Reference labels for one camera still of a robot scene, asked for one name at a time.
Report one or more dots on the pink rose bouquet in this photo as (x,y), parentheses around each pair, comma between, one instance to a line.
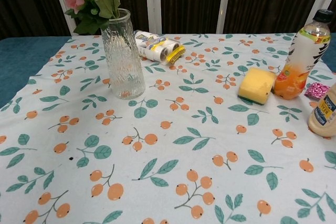
(105,1)

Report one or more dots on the orange juice plastic bottle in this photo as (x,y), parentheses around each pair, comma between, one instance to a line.
(299,61)

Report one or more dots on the pink patterned small packet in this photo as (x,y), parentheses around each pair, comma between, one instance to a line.
(316,90)

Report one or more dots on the leaf and fruit print tablecloth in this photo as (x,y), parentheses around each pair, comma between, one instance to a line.
(183,142)

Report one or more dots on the beige mayonnaise jar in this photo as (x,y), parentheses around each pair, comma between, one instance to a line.
(324,119)

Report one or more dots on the clear glass jar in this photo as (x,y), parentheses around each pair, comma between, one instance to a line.
(124,69)

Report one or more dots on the yellow sponge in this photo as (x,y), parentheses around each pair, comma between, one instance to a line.
(256,85)

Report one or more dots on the white rolls pack yellow wrapper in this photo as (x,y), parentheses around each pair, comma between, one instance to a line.
(157,48)

